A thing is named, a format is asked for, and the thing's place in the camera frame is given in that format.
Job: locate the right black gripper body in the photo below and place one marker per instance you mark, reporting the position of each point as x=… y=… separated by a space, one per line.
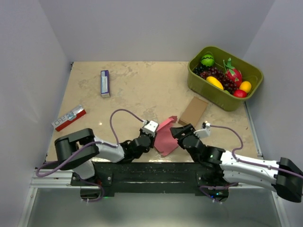
x=179 y=141

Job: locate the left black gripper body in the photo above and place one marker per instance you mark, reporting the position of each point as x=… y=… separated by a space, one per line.
x=152 y=139

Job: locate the pink paper box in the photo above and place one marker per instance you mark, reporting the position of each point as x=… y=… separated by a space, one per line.
x=164 y=142

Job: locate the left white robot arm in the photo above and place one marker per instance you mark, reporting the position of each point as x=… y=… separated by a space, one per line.
x=75 y=151

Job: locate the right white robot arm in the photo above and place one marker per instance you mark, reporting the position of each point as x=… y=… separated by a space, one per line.
x=228 y=169

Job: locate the brown cardboard box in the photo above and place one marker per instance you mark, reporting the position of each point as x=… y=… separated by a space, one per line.
x=193 y=112

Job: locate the red white toothpaste box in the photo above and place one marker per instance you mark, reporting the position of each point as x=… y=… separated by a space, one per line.
x=68 y=118

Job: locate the purple toothpaste box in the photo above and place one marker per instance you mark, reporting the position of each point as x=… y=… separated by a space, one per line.
x=104 y=84

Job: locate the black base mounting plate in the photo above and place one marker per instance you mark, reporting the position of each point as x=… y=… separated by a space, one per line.
x=167 y=177

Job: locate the olive green plastic bin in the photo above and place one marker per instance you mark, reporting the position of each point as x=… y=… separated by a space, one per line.
x=212 y=93

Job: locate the yellow toy mango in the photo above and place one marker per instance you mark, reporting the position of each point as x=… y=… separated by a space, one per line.
x=214 y=82

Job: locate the dark purple toy grapes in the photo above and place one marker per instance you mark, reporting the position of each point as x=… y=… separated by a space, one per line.
x=227 y=83

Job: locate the red toy apple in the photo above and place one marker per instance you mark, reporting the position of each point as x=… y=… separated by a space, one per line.
x=240 y=93

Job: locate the green toy watermelon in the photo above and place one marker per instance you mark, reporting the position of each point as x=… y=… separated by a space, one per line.
x=207 y=60

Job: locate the orange toy lemon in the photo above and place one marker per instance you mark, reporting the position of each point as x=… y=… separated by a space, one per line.
x=245 y=86

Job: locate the red toy dragon fruit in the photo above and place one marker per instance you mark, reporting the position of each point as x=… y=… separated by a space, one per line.
x=232 y=73

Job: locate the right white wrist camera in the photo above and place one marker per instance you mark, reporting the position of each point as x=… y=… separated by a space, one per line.
x=204 y=131

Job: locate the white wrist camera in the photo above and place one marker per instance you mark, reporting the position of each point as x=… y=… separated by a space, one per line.
x=204 y=131
x=150 y=127

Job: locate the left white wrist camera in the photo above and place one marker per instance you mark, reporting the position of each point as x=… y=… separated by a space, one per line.
x=150 y=127

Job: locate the aluminium frame rail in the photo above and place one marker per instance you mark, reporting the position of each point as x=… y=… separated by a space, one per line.
x=50 y=175

